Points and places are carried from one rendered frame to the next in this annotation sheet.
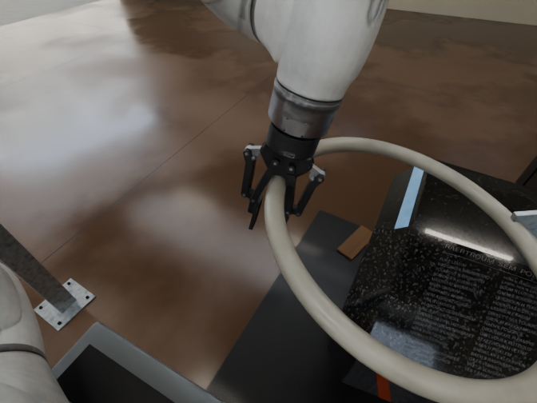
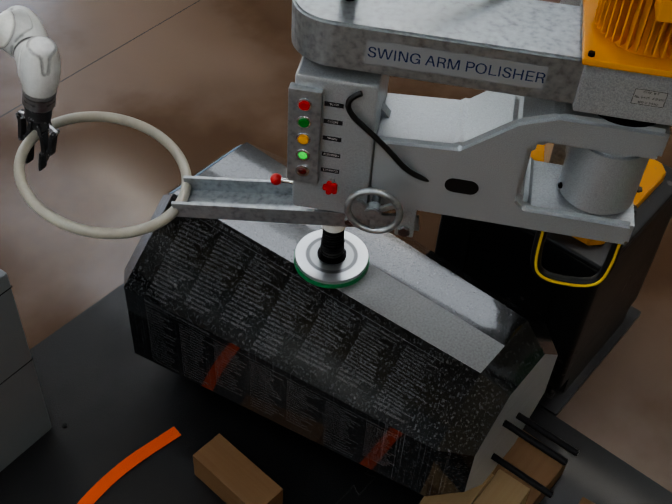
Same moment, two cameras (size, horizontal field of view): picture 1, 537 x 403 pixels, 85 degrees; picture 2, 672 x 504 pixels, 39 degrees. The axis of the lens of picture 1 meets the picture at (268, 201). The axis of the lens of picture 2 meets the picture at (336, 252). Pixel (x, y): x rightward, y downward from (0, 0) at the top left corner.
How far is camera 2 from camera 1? 2.42 m
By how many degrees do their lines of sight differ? 5
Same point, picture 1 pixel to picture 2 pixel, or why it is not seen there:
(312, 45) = (25, 79)
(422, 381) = (47, 213)
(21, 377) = not seen: outside the picture
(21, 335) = not seen: outside the picture
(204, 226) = (61, 201)
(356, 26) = (38, 76)
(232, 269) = (81, 258)
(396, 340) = (146, 281)
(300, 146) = (35, 116)
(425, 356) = (162, 293)
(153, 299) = not seen: outside the picture
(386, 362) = (36, 206)
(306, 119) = (32, 104)
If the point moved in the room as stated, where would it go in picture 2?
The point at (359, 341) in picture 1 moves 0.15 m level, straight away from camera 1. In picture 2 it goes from (30, 198) to (80, 176)
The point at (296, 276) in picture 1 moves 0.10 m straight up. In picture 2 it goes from (17, 173) to (9, 144)
